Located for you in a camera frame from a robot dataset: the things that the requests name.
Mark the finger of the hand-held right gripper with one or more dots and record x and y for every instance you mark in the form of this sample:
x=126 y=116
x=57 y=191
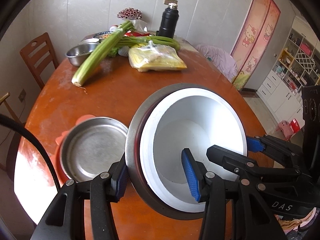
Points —
x=253 y=143
x=225 y=156

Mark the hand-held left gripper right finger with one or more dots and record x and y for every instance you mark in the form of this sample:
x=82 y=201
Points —
x=190 y=177

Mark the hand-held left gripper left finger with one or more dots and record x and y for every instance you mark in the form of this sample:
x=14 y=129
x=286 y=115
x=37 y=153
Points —
x=121 y=182

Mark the large red instant noodle bowl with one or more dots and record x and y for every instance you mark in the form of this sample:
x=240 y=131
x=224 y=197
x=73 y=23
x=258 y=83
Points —
x=195 y=135

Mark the round steel pan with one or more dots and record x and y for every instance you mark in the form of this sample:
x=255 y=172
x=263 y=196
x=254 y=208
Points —
x=95 y=150

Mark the large steel bowl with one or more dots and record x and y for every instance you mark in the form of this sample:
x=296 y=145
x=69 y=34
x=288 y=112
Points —
x=133 y=140

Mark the terracotta crab-shaped plate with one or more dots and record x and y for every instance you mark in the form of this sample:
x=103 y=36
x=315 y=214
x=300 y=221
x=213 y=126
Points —
x=86 y=117

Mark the small pink child chair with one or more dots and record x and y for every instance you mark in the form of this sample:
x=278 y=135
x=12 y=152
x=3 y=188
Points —
x=283 y=128

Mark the small red stool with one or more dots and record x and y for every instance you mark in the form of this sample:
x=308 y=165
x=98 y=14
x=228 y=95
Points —
x=295 y=125

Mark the white display cabinet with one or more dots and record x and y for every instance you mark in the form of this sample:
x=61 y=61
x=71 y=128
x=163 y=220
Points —
x=275 y=90

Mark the pale pink cloth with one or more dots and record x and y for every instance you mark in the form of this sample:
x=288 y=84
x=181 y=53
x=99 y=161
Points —
x=220 y=60

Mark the pink cartoon door curtain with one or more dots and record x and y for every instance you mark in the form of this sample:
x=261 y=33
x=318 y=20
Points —
x=255 y=30

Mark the clear bag of corn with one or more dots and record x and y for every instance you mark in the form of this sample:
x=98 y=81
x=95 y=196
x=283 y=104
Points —
x=155 y=60

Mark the celery bunch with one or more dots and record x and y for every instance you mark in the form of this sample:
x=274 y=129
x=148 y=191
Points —
x=95 y=57

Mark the white foam fruit net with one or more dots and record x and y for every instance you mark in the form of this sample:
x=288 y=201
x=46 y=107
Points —
x=123 y=52

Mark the green leafy vegetable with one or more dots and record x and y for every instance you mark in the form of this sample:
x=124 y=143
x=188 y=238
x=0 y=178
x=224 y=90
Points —
x=113 y=52

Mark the bundle of long green stems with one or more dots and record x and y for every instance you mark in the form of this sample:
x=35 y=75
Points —
x=162 y=40

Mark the small steel bowl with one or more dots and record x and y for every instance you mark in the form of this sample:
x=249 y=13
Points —
x=77 y=52

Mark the light wooden chair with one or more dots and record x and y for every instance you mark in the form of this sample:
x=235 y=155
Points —
x=5 y=98

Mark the black thermos bottle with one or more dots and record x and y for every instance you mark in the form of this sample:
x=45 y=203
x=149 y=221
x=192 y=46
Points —
x=168 y=22

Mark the dark patterned bowl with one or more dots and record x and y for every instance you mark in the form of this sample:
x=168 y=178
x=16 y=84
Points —
x=102 y=34

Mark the red snack packet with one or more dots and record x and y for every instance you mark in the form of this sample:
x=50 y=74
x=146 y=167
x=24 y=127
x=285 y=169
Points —
x=132 y=33

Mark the brown wooden slat chair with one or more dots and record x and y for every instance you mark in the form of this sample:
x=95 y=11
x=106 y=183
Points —
x=37 y=52

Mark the dried flower bouquet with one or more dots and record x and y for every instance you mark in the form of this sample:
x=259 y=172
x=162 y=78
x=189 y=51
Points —
x=130 y=13

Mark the low wall outlet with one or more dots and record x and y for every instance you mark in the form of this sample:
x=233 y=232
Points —
x=22 y=95

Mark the wall outlet behind thermos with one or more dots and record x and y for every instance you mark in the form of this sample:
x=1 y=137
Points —
x=170 y=1

